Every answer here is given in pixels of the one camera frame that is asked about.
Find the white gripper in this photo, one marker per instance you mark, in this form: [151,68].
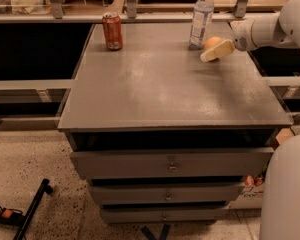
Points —
[242,36]

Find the orange fruit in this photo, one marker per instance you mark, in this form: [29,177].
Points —
[211,42]

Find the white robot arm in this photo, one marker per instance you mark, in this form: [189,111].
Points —
[280,213]

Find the clear plastic water bottle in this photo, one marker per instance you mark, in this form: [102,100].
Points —
[201,21]

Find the grey drawer cabinet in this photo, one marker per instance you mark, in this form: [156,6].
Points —
[156,93]

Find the orange soda can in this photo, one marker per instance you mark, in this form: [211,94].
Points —
[112,31]

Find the top grey drawer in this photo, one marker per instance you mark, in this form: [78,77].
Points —
[166,163]

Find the grey drawer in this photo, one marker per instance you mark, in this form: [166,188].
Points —
[166,163]
[165,193]
[141,215]

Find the white cardboard box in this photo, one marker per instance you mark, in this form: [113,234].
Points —
[251,195]

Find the grey metal railing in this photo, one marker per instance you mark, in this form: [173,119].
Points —
[130,10]

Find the middle grey drawer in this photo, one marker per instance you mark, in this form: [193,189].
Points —
[165,193]

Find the bottom grey drawer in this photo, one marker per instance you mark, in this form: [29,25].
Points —
[141,215]

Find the black stand with orange clip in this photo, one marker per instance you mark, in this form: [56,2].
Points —
[14,217]

